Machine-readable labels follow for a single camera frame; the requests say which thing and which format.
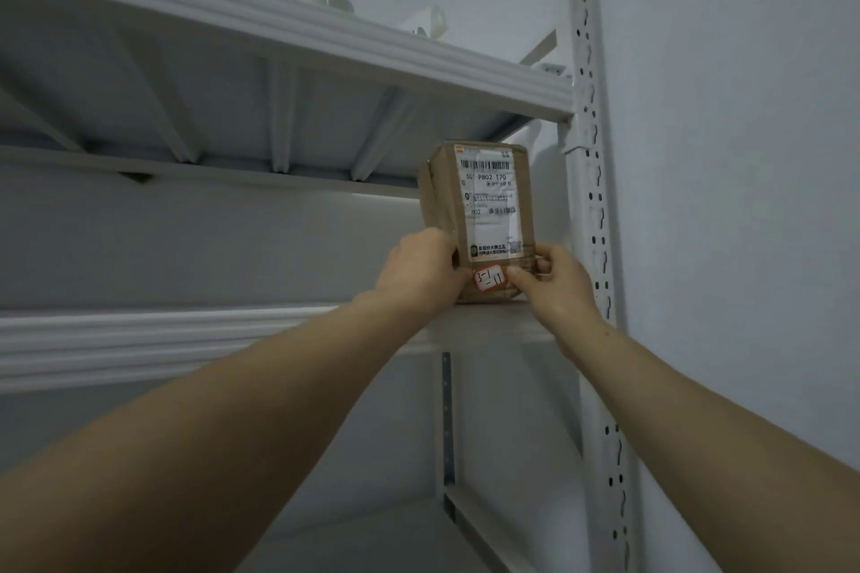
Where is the brown cardboard parcel with label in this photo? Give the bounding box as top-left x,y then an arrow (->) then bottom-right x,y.
418,139 -> 542,305

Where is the person's right hand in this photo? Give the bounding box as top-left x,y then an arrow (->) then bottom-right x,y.
506,242 -> 602,332

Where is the person's right forearm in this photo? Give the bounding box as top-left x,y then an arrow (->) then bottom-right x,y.
543,316 -> 860,573

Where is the person's left hand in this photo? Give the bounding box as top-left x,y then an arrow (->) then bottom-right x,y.
374,227 -> 474,313

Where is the white cup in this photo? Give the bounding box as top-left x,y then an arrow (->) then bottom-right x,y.
395,6 -> 450,40

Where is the person's left forearm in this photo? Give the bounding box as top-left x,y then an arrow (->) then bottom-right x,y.
0,292 -> 450,573

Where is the white metal shelving rack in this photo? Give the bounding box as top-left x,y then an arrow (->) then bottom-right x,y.
0,0 -> 639,573

